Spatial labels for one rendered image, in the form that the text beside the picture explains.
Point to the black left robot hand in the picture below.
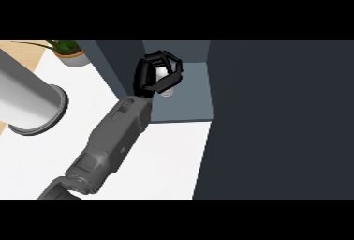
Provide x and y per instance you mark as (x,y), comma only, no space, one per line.
(143,78)

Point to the white water bottle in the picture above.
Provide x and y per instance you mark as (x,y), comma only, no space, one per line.
(160,73)

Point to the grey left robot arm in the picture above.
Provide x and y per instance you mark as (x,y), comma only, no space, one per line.
(116,131)

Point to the grey-blue cabinet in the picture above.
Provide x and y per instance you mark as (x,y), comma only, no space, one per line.
(185,108)

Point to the dark grey cabinet door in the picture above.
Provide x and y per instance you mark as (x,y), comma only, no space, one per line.
(275,125)

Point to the green plant in grey pot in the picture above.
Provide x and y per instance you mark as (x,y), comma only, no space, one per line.
(73,57)

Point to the large silver cylinder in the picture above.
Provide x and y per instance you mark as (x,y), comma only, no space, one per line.
(25,100)

